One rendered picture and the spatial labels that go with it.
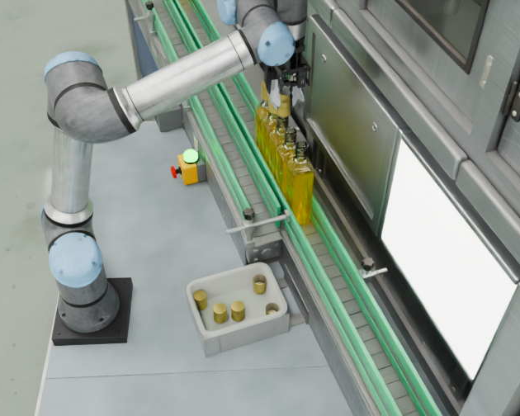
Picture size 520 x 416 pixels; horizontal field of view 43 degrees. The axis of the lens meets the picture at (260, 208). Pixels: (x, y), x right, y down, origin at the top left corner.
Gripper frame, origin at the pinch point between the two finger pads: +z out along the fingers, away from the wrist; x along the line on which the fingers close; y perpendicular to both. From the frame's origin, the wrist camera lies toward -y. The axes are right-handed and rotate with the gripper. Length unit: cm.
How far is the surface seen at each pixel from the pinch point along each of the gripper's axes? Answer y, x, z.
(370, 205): 26.2, 12.9, 15.8
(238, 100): -43, 1, 31
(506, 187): 62, 16, -22
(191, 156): -25.0, -19.3, 33.6
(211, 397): 47, -35, 44
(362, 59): 13.1, 13.0, -17.6
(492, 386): 103, -22, -49
